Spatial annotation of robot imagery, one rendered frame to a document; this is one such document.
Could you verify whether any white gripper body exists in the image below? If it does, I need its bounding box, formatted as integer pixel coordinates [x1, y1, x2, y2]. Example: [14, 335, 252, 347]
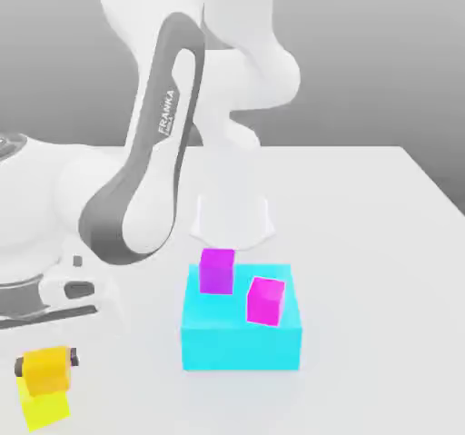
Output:
[0, 303, 100, 334]

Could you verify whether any small orange cube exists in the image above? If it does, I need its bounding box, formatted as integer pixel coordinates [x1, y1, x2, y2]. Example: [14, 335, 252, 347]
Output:
[22, 345, 73, 398]

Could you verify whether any small yellow cube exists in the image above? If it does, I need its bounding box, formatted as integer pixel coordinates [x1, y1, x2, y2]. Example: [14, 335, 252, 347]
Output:
[16, 377, 71, 433]

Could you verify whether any small magenta cube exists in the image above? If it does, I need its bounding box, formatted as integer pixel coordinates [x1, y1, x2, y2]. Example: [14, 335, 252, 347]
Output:
[245, 276, 287, 328]
[198, 247, 236, 296]

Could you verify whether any large cyan box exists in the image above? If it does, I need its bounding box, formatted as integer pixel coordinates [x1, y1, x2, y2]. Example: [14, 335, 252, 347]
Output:
[180, 262, 303, 372]

